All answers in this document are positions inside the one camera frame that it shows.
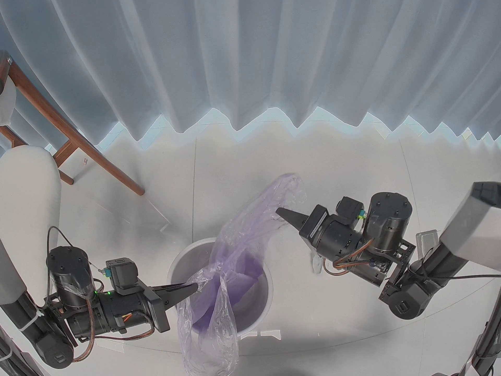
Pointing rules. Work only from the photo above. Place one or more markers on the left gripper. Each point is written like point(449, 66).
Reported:
point(129, 311)

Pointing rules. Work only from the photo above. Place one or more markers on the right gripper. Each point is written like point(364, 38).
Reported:
point(332, 241)

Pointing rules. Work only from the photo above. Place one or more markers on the purple plastic bag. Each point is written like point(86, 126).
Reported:
point(219, 327)

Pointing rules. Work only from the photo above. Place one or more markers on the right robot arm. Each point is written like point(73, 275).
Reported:
point(391, 217)

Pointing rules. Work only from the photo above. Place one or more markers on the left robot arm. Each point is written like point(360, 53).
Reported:
point(68, 272)

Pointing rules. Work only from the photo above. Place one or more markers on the white trash bin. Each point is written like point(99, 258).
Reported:
point(184, 261)

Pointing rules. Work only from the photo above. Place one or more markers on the crumpled white plastic wrapper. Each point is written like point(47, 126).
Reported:
point(317, 264)

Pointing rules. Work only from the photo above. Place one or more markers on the wooden chair with white cushions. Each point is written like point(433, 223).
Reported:
point(31, 210)

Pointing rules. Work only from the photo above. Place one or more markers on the blue-green curtain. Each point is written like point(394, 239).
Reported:
point(250, 45)

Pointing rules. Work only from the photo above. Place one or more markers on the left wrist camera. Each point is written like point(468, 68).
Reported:
point(123, 274)

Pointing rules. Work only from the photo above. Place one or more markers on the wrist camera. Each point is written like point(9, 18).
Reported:
point(123, 274)
point(348, 208)

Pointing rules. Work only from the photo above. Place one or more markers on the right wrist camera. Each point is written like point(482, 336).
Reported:
point(348, 208)

